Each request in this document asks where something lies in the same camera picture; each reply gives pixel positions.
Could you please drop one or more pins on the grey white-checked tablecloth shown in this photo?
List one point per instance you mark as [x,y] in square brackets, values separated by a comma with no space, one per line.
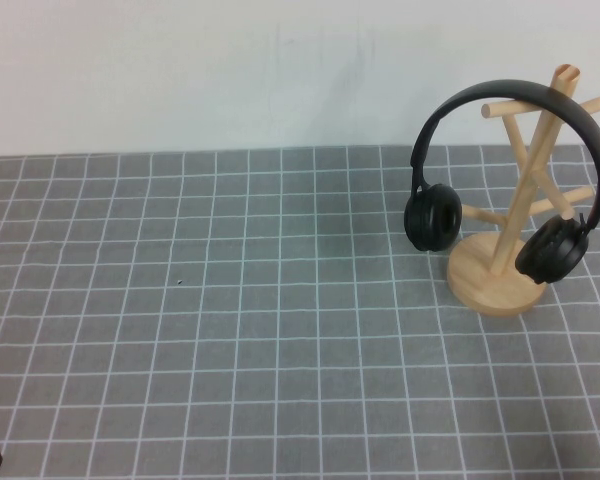
[230,350]

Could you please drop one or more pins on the black over-ear headphones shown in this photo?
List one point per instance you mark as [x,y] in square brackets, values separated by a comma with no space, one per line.
[480,90]

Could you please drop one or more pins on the wooden headphone stand with pegs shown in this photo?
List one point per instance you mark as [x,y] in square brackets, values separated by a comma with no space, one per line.
[495,295]

